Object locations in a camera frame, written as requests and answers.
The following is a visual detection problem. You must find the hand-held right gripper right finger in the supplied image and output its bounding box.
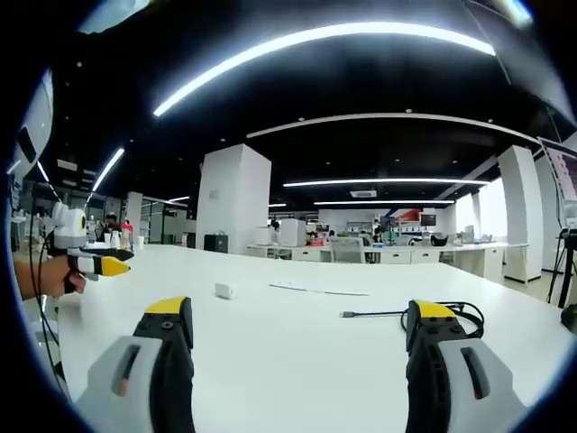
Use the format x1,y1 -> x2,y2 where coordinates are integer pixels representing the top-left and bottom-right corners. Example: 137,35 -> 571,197
402,299 -> 536,433

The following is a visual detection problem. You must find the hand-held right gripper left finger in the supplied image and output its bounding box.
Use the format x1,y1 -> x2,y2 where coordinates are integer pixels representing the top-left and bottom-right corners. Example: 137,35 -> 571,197
74,296 -> 196,433

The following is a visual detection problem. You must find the black Type-C cable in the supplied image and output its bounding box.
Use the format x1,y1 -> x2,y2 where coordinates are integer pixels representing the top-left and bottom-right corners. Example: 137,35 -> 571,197
339,302 -> 486,340

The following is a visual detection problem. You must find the dark object at desk edge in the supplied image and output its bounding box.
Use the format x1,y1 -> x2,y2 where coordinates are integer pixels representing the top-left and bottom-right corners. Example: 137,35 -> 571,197
558,303 -> 577,336

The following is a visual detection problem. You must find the white desk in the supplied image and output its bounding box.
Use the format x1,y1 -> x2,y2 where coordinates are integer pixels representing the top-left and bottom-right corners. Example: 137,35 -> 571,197
21,243 -> 574,433

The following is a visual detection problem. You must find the person's left hand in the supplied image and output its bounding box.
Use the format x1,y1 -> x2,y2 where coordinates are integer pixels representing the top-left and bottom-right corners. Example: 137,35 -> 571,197
43,264 -> 88,299

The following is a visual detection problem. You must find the short ceiling light strip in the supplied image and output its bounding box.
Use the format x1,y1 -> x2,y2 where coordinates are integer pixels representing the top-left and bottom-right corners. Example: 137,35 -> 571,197
91,147 -> 126,194

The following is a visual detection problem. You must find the white worn device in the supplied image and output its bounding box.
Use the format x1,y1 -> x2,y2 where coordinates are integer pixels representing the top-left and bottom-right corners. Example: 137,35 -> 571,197
13,67 -> 56,180

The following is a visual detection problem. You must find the row of white desks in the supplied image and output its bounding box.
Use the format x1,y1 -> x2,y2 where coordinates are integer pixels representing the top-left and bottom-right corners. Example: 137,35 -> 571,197
246,241 -> 530,285

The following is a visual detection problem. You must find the black box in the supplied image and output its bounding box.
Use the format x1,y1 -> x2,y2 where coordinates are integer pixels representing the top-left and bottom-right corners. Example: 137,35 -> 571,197
203,233 -> 232,253

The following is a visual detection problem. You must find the black tripod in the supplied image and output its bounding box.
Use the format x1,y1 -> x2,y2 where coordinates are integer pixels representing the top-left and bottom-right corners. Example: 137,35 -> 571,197
546,226 -> 577,309

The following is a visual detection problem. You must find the grey office chair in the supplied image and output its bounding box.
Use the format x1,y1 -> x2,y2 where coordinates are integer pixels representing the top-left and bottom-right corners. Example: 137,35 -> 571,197
330,236 -> 367,265

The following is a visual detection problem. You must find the white paper strip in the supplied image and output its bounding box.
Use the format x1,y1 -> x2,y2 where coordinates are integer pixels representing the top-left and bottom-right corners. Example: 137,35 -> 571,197
268,281 -> 371,298

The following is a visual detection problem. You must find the white cabinet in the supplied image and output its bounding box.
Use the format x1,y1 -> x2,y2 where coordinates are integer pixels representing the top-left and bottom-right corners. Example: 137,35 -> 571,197
279,218 -> 308,247

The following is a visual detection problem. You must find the straight ceiling light strip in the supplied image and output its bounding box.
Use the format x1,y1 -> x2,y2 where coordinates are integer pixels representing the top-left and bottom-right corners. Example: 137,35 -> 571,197
282,178 -> 490,189

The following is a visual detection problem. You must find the long curved ceiling light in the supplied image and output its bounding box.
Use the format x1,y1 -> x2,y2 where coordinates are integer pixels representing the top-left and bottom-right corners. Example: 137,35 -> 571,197
152,22 -> 498,117

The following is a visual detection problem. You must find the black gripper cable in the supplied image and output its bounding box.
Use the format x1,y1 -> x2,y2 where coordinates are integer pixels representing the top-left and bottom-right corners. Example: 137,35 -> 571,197
33,232 -> 69,398

